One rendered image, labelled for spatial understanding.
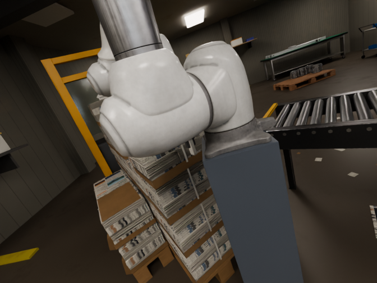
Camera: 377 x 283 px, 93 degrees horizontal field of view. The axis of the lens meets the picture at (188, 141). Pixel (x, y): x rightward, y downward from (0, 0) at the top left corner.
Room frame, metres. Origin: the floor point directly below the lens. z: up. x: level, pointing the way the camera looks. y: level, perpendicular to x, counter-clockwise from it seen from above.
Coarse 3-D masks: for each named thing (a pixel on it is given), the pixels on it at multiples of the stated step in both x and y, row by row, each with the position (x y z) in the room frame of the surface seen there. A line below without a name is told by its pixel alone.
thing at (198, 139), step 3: (201, 132) 0.82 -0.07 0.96; (198, 135) 0.81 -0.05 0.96; (201, 135) 0.81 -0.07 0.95; (195, 138) 0.80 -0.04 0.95; (198, 138) 0.80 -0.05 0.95; (195, 141) 0.79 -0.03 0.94; (198, 141) 0.80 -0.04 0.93; (201, 141) 0.81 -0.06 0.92; (198, 144) 0.80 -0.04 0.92; (201, 144) 0.81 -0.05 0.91; (195, 147) 0.79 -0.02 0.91; (198, 147) 0.80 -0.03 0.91; (201, 147) 0.80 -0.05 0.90; (198, 150) 0.80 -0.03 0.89; (201, 150) 0.80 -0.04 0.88
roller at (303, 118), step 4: (304, 104) 1.16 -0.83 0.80; (308, 104) 1.13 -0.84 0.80; (304, 108) 1.08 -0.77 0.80; (308, 108) 1.07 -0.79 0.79; (304, 112) 1.02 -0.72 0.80; (308, 112) 1.03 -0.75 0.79; (300, 116) 0.99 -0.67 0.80; (304, 116) 0.97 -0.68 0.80; (308, 116) 0.99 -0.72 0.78; (300, 120) 0.93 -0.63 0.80; (304, 120) 0.92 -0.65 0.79; (296, 124) 0.91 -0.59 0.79; (300, 124) 0.88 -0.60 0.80; (304, 124) 0.88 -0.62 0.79
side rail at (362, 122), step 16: (272, 128) 0.96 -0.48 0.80; (288, 128) 0.88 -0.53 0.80; (304, 128) 0.82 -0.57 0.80; (320, 128) 0.77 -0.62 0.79; (336, 128) 0.74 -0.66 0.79; (352, 128) 0.70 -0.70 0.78; (368, 128) 0.66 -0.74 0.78; (288, 144) 0.88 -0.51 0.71; (304, 144) 0.83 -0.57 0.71; (320, 144) 0.78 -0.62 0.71; (336, 144) 0.74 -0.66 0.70; (352, 144) 0.70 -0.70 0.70; (368, 144) 0.66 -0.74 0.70
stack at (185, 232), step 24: (192, 168) 0.80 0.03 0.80; (144, 192) 1.03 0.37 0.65; (168, 192) 0.74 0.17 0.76; (192, 192) 0.78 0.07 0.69; (168, 216) 0.72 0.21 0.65; (192, 216) 0.76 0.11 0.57; (216, 216) 0.82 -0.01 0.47; (168, 240) 1.03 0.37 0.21; (192, 240) 0.74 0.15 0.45; (216, 240) 0.81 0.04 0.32; (192, 264) 0.72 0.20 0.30
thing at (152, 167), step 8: (168, 152) 0.73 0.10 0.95; (176, 152) 0.74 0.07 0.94; (136, 160) 0.74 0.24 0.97; (144, 160) 0.68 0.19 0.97; (152, 160) 0.70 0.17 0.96; (160, 160) 0.71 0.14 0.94; (168, 160) 0.72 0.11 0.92; (176, 160) 0.74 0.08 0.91; (136, 168) 0.83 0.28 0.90; (144, 168) 0.67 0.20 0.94; (152, 168) 0.69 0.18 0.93; (160, 168) 0.70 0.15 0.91; (168, 168) 0.72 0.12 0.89; (152, 176) 0.68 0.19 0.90
